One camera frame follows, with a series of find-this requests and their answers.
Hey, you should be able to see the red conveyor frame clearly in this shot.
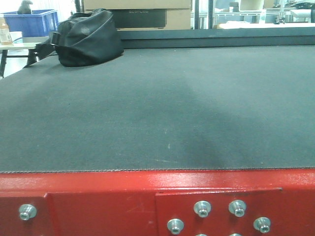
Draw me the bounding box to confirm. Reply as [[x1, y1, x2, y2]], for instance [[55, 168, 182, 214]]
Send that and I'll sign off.
[[0, 169, 315, 236]]

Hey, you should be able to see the dark figurine in crate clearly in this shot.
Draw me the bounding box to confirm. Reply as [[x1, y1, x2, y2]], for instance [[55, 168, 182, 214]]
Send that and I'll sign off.
[[17, 0, 33, 14]]

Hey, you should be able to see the white paper cup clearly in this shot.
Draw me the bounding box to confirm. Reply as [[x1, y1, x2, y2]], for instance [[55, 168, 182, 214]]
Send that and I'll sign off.
[[10, 31, 23, 44]]

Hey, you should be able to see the orange drink bottle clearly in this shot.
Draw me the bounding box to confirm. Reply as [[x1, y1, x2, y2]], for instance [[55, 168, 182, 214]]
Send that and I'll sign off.
[[0, 14, 13, 45]]

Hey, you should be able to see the dark grey conveyor belt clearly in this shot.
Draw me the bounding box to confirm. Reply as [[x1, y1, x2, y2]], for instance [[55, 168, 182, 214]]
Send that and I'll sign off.
[[0, 28, 315, 173]]

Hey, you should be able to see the black duffel bag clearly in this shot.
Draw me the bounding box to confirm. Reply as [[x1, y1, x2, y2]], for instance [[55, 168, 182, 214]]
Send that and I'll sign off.
[[34, 8, 124, 67]]

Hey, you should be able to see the white folding table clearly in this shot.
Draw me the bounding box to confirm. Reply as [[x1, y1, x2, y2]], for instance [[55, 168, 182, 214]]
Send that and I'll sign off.
[[0, 36, 49, 78]]

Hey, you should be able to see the cardboard box stack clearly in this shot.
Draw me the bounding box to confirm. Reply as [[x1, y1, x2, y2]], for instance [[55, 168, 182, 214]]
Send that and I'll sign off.
[[83, 0, 192, 30]]

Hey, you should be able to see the blue crate on table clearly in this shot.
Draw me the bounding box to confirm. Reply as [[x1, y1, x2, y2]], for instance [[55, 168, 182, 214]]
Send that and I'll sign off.
[[3, 9, 59, 37]]

